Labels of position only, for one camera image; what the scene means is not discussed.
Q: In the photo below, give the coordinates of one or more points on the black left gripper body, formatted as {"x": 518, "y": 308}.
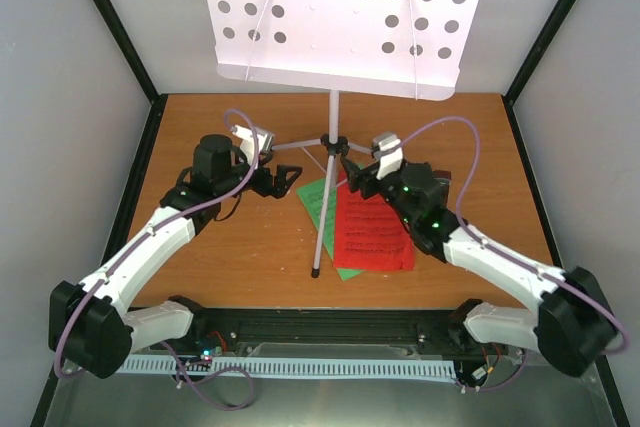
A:
{"x": 263, "y": 187}

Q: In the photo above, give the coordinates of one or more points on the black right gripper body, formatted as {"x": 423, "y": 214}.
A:
{"x": 369, "y": 190}

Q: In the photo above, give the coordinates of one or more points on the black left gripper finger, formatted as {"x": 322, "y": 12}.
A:
{"x": 286, "y": 175}
{"x": 265, "y": 160}

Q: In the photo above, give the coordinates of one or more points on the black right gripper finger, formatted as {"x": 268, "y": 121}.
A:
{"x": 368, "y": 159}
{"x": 354, "y": 175}

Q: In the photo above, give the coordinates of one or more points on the green sheet music page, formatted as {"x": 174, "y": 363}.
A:
{"x": 311, "y": 196}

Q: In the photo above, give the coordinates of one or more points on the red sheet music page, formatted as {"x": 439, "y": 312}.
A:
{"x": 368, "y": 235}

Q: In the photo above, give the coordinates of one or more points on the brown wooden metronome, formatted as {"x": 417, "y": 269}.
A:
{"x": 444, "y": 179}

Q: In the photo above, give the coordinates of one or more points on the white tripod music stand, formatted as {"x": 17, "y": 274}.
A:
{"x": 401, "y": 48}

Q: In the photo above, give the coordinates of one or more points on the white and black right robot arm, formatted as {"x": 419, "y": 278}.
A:
{"x": 563, "y": 315}

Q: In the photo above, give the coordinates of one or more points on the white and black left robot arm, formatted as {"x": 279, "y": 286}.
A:
{"x": 91, "y": 323}

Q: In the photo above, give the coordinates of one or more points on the small green circuit board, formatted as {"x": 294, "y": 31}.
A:
{"x": 209, "y": 353}

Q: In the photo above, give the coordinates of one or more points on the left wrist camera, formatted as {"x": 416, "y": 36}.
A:
{"x": 254, "y": 142}

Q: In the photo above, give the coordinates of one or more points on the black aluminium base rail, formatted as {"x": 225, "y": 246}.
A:
{"x": 429, "y": 332}

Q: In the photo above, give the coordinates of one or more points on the light blue slotted cable duct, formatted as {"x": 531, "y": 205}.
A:
{"x": 294, "y": 368}

